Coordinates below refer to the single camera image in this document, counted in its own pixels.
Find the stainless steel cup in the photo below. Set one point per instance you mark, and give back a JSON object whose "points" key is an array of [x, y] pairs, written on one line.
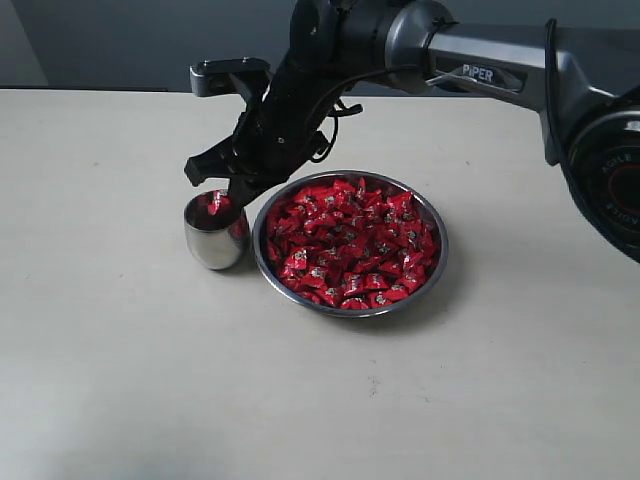
{"points": [[216, 242]]}

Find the metal bowl of red candies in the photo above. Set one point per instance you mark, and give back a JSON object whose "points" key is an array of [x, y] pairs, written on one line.
{"points": [[356, 244]]}

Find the red wrapped candy front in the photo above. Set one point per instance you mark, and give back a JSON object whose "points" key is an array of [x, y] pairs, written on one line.
{"points": [[355, 300]]}

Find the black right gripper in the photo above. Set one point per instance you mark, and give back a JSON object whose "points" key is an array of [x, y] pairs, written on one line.
{"points": [[272, 141]]}

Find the red wrapped candy top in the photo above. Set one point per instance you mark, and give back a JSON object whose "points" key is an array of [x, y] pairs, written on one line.
{"points": [[343, 188]]}

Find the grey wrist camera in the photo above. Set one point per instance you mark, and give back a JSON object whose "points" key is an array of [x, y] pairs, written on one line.
{"points": [[247, 76]]}

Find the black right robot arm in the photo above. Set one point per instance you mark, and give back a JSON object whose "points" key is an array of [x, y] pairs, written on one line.
{"points": [[582, 83]]}

